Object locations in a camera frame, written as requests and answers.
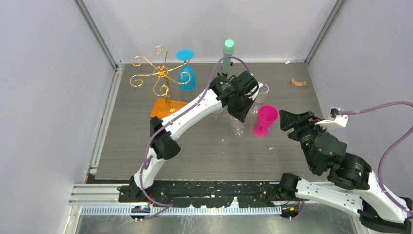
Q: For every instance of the gold wire glass rack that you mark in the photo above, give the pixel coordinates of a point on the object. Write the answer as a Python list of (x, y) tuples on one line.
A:
[(162, 85)]

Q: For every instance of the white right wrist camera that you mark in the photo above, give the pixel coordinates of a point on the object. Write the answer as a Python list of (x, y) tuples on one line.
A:
[(335, 120)]

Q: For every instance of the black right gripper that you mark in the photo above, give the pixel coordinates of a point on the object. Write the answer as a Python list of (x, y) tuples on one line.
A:
[(288, 119)]

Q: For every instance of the blue wine glass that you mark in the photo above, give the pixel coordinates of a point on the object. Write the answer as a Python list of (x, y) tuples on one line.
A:
[(186, 76)]

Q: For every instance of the clear patterned tumbler glass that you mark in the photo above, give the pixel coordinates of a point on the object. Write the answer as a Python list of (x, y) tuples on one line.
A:
[(217, 113)]

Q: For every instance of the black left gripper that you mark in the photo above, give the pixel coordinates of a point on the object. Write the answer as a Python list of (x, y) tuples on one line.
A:
[(241, 116)]

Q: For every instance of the brown curved wooden block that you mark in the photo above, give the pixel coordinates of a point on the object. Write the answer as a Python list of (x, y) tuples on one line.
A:
[(298, 83)]

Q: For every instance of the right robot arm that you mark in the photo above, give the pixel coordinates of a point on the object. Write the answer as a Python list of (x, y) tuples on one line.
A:
[(356, 190)]

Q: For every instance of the pink wine glass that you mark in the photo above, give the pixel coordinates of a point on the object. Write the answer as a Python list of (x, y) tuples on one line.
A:
[(266, 117)]

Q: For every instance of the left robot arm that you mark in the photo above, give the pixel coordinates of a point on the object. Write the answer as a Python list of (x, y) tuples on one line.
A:
[(164, 132)]

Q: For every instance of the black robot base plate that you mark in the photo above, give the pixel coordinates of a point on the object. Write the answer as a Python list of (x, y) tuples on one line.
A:
[(211, 194)]

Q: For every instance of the clear stemmed wine glass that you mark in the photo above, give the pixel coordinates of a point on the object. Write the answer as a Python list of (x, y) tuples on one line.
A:
[(260, 98)]

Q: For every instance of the orange wooden rack base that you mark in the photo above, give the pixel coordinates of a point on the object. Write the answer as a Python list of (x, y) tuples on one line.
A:
[(162, 108)]

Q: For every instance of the mint green microphone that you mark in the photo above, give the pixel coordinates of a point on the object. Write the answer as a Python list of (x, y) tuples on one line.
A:
[(228, 49)]

